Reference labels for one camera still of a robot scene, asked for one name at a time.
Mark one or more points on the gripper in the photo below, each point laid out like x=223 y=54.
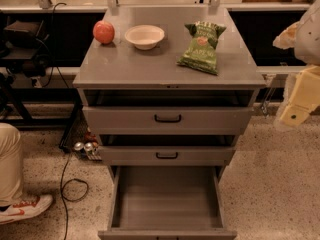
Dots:
x=309 y=40

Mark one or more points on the grey bottom drawer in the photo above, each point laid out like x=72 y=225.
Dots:
x=166 y=203

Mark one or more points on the grey drawer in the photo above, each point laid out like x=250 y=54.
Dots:
x=167 y=150
x=166 y=203
x=168 y=111

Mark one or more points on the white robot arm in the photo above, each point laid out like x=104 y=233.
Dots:
x=304 y=37

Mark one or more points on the grey middle drawer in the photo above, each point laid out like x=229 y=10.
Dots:
x=167 y=150

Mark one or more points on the grey top drawer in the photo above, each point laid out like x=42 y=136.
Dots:
x=168 y=111

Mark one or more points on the green chip bag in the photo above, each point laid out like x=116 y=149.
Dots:
x=201 y=52

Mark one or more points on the white bowl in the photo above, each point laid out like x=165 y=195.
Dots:
x=144 y=37

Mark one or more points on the red apple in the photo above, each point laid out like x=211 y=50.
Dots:
x=104 y=32

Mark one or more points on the silver can right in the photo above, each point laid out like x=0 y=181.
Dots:
x=88 y=147

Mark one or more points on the silver can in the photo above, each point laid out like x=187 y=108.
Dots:
x=88 y=147
x=78 y=146

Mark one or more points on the silver can left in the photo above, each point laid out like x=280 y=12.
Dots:
x=78 y=146

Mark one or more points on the black equipment on left shelf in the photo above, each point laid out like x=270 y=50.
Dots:
x=24 y=45

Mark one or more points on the person's beige trouser leg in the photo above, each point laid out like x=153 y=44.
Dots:
x=11 y=165

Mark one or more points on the white red sneaker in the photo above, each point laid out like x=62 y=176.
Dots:
x=27 y=208

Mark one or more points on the black wire basket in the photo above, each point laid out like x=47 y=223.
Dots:
x=80 y=132

